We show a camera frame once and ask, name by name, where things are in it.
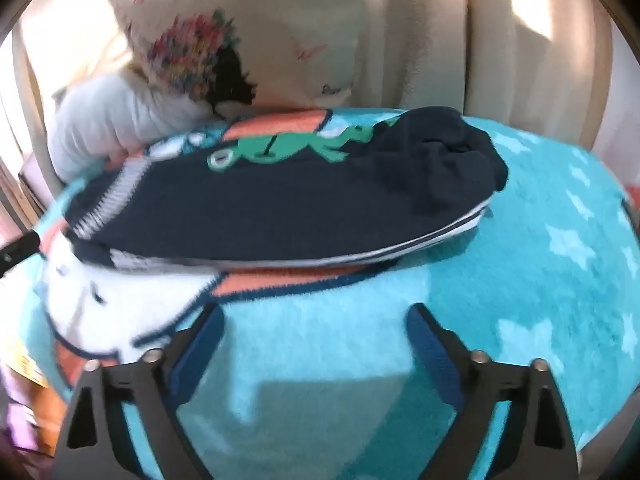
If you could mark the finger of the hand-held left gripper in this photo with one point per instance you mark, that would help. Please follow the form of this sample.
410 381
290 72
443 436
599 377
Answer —
17 252

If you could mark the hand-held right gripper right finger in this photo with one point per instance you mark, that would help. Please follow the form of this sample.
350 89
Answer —
431 355

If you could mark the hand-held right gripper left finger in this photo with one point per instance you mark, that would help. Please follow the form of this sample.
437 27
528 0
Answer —
200 355

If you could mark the navy striped garment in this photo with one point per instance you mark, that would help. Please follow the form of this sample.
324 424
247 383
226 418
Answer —
250 220

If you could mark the teal cartoon printed blanket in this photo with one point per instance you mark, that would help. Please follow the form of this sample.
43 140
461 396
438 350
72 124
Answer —
350 310

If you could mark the orange printed bag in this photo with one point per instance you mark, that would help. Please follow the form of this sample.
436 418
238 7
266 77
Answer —
35 390

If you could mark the grey plush pillow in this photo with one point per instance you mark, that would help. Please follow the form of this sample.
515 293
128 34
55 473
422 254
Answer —
110 115

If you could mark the beige curtain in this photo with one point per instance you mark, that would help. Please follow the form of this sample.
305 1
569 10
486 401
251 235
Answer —
425 35

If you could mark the beige floral print pillow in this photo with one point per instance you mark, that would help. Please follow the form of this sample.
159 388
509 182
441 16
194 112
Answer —
280 25

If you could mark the beige curved bed frame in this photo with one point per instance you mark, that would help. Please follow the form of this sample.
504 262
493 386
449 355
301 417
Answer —
30 100

